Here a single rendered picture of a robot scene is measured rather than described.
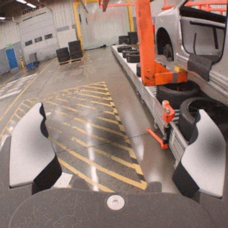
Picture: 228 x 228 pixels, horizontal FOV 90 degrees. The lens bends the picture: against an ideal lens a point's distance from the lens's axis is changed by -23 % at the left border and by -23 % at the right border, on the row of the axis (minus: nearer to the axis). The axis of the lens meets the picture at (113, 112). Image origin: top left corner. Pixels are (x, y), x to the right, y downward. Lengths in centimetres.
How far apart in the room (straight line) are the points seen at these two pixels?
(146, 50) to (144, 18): 41
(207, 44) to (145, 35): 103
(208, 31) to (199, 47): 34
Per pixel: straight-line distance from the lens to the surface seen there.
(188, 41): 220
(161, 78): 204
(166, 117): 143
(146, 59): 190
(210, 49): 242
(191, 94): 194
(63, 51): 770
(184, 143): 133
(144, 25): 186
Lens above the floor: 129
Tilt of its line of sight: 32 degrees down
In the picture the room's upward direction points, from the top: 8 degrees counter-clockwise
